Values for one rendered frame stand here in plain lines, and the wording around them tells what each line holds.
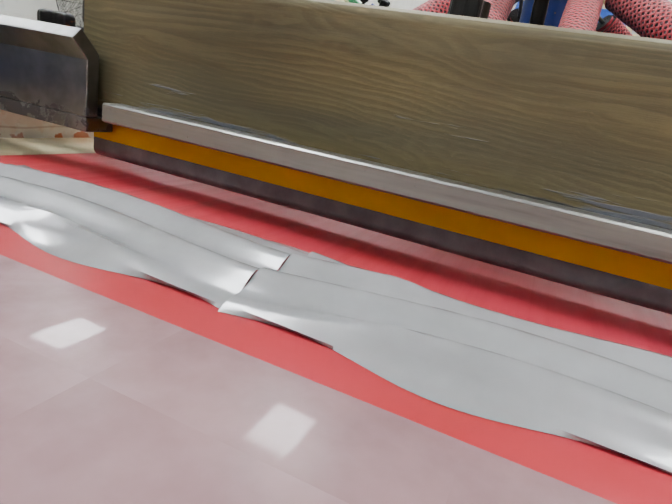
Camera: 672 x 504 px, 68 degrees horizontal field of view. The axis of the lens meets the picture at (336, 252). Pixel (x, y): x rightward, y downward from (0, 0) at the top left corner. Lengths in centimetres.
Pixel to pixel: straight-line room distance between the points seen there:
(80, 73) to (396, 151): 18
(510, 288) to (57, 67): 26
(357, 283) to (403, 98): 9
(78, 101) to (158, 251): 15
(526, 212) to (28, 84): 28
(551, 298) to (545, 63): 10
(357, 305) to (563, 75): 12
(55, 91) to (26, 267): 17
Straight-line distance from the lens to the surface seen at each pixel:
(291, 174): 26
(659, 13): 90
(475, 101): 22
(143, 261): 17
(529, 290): 23
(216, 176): 28
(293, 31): 25
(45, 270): 17
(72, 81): 32
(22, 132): 41
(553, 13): 105
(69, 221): 20
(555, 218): 21
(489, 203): 21
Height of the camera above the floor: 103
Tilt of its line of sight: 18 degrees down
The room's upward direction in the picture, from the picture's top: 10 degrees clockwise
